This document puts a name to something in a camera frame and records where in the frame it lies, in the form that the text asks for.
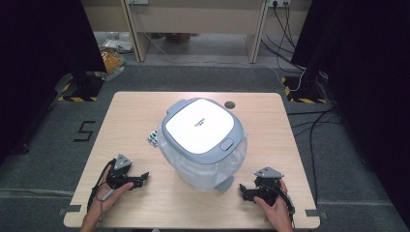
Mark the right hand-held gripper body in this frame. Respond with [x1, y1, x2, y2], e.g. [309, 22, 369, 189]
[253, 165, 285, 208]

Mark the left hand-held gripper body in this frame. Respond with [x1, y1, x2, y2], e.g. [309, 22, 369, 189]
[105, 153, 145, 191]

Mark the silver pill blister pack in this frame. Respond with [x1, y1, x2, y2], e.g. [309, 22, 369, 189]
[147, 130, 160, 149]

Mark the white and grey trash can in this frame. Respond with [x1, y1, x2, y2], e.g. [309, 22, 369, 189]
[157, 97, 249, 193]

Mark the person's left hand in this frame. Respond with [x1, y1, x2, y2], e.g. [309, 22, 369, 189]
[94, 181, 134, 215]

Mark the person's right hand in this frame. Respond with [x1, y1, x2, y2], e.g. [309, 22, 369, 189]
[252, 179, 292, 228]

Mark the clear plastic trash bag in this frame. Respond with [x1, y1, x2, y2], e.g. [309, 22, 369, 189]
[157, 124, 249, 193]

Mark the black stand base hazard tape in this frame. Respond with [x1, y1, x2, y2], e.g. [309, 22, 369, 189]
[57, 72, 105, 102]
[279, 74, 329, 104]

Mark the plastic bag with yellow contents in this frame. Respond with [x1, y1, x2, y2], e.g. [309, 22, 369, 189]
[95, 46, 126, 82]

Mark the clear plastic packaging pile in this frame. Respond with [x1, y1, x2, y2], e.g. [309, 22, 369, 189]
[102, 30, 135, 55]

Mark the black curtain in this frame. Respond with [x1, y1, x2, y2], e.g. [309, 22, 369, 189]
[290, 0, 410, 228]
[0, 0, 108, 166]

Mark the beige wooden desk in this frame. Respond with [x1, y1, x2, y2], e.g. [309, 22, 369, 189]
[80, 0, 313, 64]

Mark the right hand-held gripper black cable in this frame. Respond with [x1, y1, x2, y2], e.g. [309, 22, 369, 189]
[272, 186, 297, 230]

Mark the hand-held gripper black cable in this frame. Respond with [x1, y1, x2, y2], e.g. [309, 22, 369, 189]
[86, 158, 118, 224]
[272, 186, 297, 230]

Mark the left hand-held gripper black cable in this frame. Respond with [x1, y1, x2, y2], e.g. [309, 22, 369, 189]
[86, 158, 118, 224]

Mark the black floor cable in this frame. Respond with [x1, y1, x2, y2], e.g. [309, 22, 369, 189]
[285, 105, 343, 207]

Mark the black power cables bundle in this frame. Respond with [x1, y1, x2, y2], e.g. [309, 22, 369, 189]
[259, 3, 308, 73]

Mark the white wall power socket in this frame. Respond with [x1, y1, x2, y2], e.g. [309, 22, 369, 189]
[266, 0, 292, 8]

